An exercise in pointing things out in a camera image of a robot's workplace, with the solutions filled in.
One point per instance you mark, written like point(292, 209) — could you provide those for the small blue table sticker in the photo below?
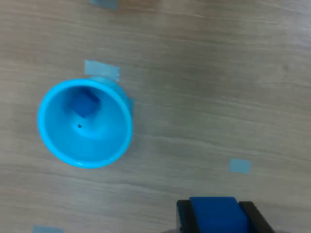
point(47, 229)
point(240, 166)

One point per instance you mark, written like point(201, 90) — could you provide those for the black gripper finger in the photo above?
point(185, 216)
point(256, 218)

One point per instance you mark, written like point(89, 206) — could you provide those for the blue cube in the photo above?
point(82, 104)
point(216, 213)

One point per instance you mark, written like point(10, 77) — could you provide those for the blue plastic cup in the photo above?
point(97, 145)

